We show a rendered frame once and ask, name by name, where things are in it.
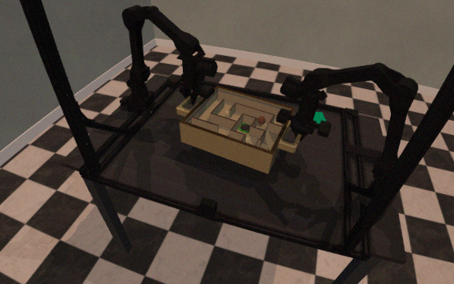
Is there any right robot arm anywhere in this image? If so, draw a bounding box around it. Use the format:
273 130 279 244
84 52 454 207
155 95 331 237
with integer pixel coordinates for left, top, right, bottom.
280 63 419 188

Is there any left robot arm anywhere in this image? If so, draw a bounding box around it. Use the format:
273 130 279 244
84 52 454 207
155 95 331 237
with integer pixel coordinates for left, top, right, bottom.
122 5 218 100

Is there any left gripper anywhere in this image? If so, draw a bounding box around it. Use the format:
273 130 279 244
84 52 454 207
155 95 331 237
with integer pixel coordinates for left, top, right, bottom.
168 72 214 105

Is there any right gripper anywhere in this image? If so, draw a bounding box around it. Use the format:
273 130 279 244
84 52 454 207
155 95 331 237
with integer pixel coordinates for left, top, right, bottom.
276 105 331 141

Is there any wooden maze box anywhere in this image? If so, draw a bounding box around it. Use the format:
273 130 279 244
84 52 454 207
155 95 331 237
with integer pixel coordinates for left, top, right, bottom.
177 86 302 174

